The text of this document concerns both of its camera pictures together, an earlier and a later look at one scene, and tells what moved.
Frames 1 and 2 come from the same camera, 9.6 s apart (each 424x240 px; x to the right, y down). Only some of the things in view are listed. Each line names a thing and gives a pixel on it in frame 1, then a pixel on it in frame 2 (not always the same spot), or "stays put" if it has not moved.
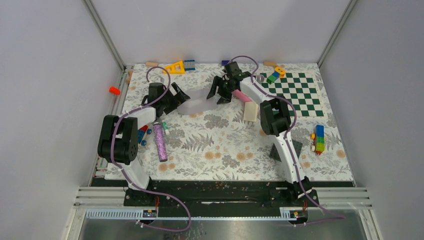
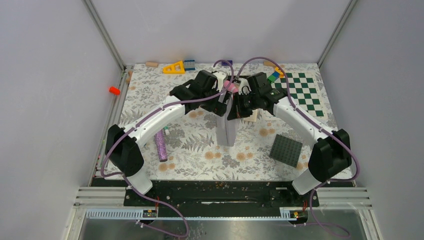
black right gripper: (225, 98) -> (237, 111)
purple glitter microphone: (162, 149) stays put
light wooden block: (151, 64) stays put
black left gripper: (181, 96) -> (218, 107)
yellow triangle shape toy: (178, 68) stays put
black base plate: (221, 193) stays put
